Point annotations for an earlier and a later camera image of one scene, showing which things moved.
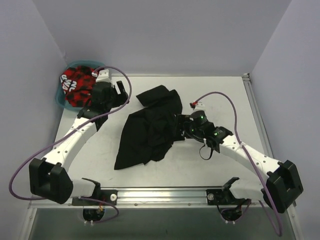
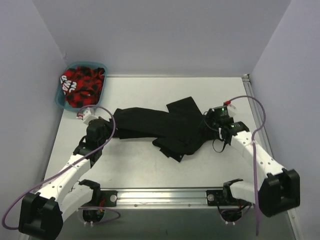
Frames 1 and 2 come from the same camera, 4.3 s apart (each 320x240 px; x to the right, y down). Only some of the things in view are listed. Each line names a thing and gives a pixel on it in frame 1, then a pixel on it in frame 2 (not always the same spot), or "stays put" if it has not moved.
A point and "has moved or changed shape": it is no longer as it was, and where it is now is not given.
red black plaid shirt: (77, 83) stays put
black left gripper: (117, 92) -> (107, 124)
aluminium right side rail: (252, 99) stays put
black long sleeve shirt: (149, 131) has moved or changed shape
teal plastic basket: (59, 96) stays put
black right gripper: (181, 127) -> (208, 120)
